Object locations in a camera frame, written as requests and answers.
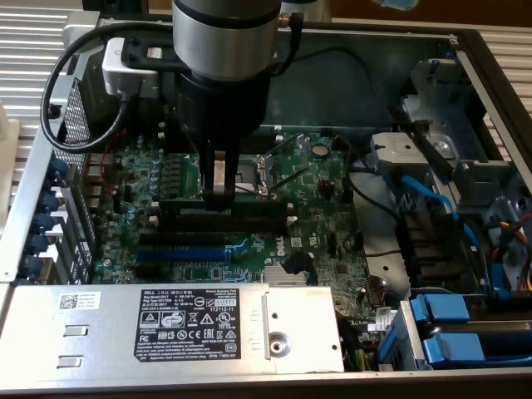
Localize blue disk wire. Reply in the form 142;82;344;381
382;165;513;301

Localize thin red wire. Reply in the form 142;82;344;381
66;127;130;197

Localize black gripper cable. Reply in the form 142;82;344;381
277;12;305;79

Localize silver metal corner bracket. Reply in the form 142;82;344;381
62;10;104;56

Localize silver power supply box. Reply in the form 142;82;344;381
0;283;347;376

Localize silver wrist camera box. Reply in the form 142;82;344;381
101;36;163;99

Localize blue expansion slot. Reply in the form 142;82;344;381
135;244;229;263

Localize CPU socket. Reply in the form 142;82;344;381
232;154;272;201

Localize black angled wire plug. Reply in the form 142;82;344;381
281;250;316;276

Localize green RAM stick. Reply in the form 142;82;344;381
159;198;288;212

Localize long black expansion slot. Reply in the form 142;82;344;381
138;231;228;247

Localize grey metal disk bay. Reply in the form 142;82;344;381
371;56;532;301

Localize green Dell motherboard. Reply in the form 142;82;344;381
89;131;401;334

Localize blue disk carrier handle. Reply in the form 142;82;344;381
421;332;486;370
409;293;471;324

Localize silver finned heat sink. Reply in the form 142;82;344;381
263;265;311;286

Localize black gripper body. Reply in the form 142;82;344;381
177;70;272;145

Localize thin dark wire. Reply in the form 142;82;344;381
343;234;402;258

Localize thin metal locking lever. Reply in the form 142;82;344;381
234;182;278;199

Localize black fan housing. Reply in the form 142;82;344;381
393;210;488;293

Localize open black PC case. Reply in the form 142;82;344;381
0;16;532;396

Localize thick black wire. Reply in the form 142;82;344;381
332;135;404;220

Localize green yellow wire bundle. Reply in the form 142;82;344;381
343;323;376;372

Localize orange yellow wire bundle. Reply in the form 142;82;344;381
495;219;532;293

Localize black disk wire with plug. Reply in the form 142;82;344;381
274;46;416;130

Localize short black expansion slot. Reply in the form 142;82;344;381
135;263;164;280

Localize black flat wire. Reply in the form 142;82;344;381
409;119;457;176

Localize blue card retention clip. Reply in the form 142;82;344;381
19;254;43;276
47;157;70;182
25;232;51;256
32;212;57;235
38;190;62;214

